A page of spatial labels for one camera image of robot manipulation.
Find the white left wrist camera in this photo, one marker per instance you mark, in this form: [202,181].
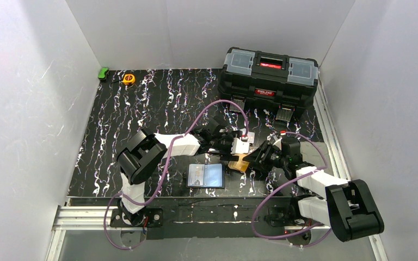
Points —
[239,146]

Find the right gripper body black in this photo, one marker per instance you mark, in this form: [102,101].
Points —
[264,158]

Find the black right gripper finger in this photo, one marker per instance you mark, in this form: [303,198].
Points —
[261,151]
[257,162]

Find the black toolbox with red handle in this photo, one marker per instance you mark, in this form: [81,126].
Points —
[280,83]

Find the white card on table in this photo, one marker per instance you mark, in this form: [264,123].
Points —
[250,137]

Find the grey foam pad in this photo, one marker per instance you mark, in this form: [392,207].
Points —
[311,155]

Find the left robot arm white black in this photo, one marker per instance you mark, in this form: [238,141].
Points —
[138,159]

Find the orange object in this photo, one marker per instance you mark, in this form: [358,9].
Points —
[238,163]

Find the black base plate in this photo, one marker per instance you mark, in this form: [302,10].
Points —
[210,217]

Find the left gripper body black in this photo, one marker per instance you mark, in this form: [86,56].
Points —
[227,148]

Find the green small object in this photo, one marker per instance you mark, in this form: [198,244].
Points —
[103,74]

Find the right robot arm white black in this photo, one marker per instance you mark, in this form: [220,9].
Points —
[347,207]

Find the aluminium frame rail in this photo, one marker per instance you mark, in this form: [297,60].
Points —
[337,161]

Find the yellow tape measure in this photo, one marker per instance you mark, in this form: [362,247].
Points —
[128,79]

